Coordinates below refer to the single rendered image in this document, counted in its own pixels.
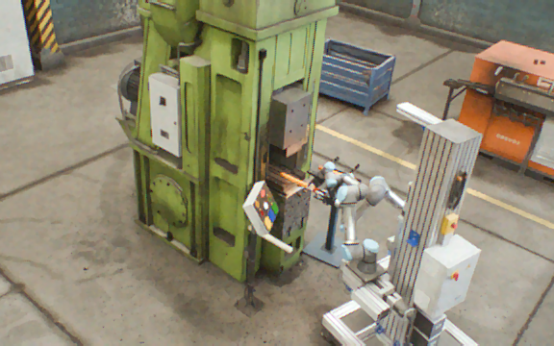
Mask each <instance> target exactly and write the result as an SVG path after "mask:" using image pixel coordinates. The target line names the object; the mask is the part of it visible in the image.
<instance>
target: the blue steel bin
mask: <svg viewBox="0 0 554 346"><path fill-rule="evenodd" d="M395 59H396V55H394V54H393V55H389V54H385V53H381V52H378V51H374V50H370V49H367V48H364V47H361V46H358V45H354V44H351V43H347V42H345V41H341V40H337V39H334V38H331V37H327V39H325V41H324V52H323V61H322V70H321V80H320V88H319V92H320V93H322V94H325V95H328V96H331V97H334V98H337V99H340V100H342V101H348V102H351V103H354V104H357V105H360V106H363V107H365V110H364V113H363V115H368V114H369V113H368V110H369V107H370V106H372V105H373V104H374V103H375V102H377V101H378V100H379V99H382V98H383V97H384V96H385V97H384V99H387V100H388V99H389V93H390V83H391V78H392V74H393V70H394V65H395Z"/></svg>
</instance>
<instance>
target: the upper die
mask: <svg viewBox="0 0 554 346"><path fill-rule="evenodd" d="M301 149H302V140H299V141H297V142H295V143H293V144H292V145H291V146H288V147H287V148H285V149H284V150H283V149H282V148H279V147H277V146H275V145H273V144H271V143H269V150H271V151H273V152H275V153H277V154H279V155H281V156H283V157H284V158H287V157H289V156H291V155H292V154H294V153H296V152H297V151H299V150H301Z"/></svg>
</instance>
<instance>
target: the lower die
mask: <svg viewBox="0 0 554 346"><path fill-rule="evenodd" d="M267 165H268V166H270V167H272V168H274V169H276V170H278V171H280V172H282V173H284V174H286V175H289V176H291V177H293V178H294V179H298V177H296V176H295V177H294V175H292V174H290V173H289V172H286V171H285V170H283V169H282V168H280V167H278V166H276V165H275V166H274V164H270V162H268V163H267ZM267 175H268V176H267V177H266V179H265V182H266V183H268V179H269V177H270V179H269V184H270V185H274V187H276V188H277V182H278V181H279V180H281V183H280V181H279V182H278V189H280V190H282V191H283V192H286V191H288V190H289V189H291V188H292V187H294V186H296V185H297V183H296V182H293V181H292V180H291V179H287V178H285V177H283V176H282V175H280V174H278V173H276V172H274V171H272V170H270V169H267ZM271 177H272V179H271ZM273 179H274V183H273ZM275 179H276V180H275Z"/></svg>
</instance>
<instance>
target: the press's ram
mask: <svg viewBox="0 0 554 346"><path fill-rule="evenodd" d="M272 95H273V98H272V111H271V123H270V138H269V143H271V144H273V145H275V146H277V147H279V148H282V149H283V150H284V149H285V148H287V147H288V146H291V145H292V144H293V143H295V142H297V141H299V140H302V139H303V138H305V137H306V130H307V121H308V112H309V104H310V96H311V93H309V92H306V91H304V90H302V89H300V88H297V87H294V86H290V85H285V86H283V90H282V91H279V92H272Z"/></svg>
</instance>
